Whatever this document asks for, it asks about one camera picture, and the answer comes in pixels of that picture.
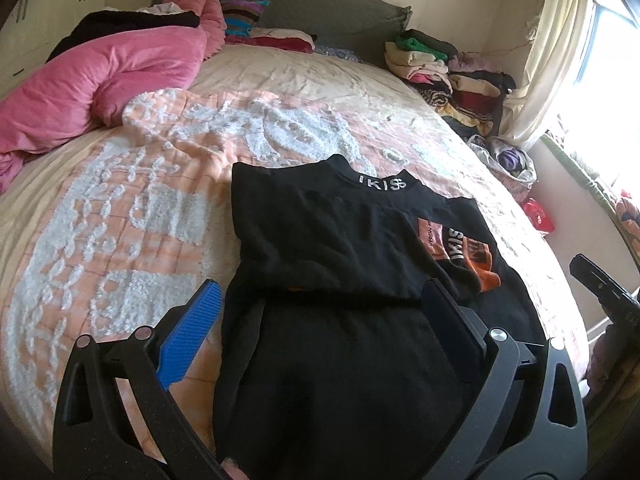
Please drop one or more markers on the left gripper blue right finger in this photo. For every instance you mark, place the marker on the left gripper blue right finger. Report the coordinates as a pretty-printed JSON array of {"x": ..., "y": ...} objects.
[{"x": 459, "y": 331}]

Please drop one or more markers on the red plastic bag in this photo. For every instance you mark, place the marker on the red plastic bag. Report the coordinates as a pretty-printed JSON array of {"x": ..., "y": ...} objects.
[{"x": 537, "y": 216}]

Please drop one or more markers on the left pile folded clothes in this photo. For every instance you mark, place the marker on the left pile folded clothes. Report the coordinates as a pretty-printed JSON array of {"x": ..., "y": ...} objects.
[{"x": 421, "y": 62}]

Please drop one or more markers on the person's right hand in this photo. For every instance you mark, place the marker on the person's right hand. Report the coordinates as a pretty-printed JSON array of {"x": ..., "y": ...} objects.
[{"x": 233, "y": 469}]

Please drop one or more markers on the cream window curtain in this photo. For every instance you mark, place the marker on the cream window curtain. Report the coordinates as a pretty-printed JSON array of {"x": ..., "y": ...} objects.
[{"x": 552, "y": 65}]

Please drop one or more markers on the right pile folded clothes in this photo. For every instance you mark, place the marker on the right pile folded clothes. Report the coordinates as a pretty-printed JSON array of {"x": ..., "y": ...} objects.
[{"x": 478, "y": 90}]

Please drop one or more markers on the red and white folded cloth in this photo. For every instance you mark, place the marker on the red and white folded cloth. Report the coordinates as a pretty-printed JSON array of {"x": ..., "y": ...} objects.
[{"x": 285, "y": 39}]

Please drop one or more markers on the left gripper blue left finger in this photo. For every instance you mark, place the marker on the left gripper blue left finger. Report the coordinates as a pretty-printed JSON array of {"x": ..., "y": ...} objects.
[{"x": 186, "y": 333}]

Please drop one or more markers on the black sweater orange cuffs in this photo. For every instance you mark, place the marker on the black sweater orange cuffs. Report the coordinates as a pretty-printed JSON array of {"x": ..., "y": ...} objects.
[{"x": 330, "y": 368}]

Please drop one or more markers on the striped colourful pillow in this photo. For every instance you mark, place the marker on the striped colourful pillow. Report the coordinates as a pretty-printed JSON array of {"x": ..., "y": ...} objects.
[{"x": 241, "y": 16}]

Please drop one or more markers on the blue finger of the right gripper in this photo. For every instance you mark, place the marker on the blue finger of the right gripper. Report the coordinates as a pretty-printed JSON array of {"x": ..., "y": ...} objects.
[{"x": 597, "y": 281}]

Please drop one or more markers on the grey padded headboard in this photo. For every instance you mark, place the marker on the grey padded headboard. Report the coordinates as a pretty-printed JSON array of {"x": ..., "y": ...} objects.
[{"x": 360, "y": 26}]

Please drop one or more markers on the pile folded clothes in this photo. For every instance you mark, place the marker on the pile folded clothes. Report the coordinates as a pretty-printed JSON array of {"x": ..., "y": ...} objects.
[
  {"x": 421, "y": 62},
  {"x": 478, "y": 90}
]

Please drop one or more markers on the green window sill cover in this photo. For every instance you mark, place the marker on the green window sill cover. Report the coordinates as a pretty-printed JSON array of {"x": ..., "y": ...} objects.
[{"x": 623, "y": 210}]

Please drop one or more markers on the black garment on duvet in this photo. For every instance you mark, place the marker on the black garment on duvet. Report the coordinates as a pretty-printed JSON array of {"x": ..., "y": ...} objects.
[{"x": 104, "y": 23}]

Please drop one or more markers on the cream built-in wardrobe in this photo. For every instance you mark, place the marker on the cream built-in wardrobe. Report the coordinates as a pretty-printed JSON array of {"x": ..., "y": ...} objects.
[{"x": 32, "y": 30}]

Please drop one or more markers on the peach white floral bedspread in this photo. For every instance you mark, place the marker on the peach white floral bedspread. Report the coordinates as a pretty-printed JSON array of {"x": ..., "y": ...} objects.
[{"x": 112, "y": 229}]

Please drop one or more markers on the floral basket with clothes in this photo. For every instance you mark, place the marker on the floral basket with clothes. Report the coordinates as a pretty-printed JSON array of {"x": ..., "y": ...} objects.
[{"x": 512, "y": 167}]

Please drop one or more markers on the pink quilted duvet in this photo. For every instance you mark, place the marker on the pink quilted duvet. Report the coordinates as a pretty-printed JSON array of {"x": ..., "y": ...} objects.
[{"x": 90, "y": 85}]

